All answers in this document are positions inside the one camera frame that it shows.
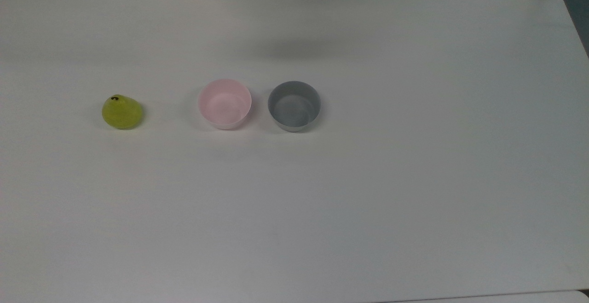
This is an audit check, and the grey plastic bowl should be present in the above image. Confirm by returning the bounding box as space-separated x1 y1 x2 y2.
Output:
267 80 322 133

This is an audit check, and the yellow-green pear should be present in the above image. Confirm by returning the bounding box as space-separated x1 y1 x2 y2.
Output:
102 94 144 130

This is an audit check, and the pink plastic bowl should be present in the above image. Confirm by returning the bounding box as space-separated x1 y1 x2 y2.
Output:
197 79 253 130

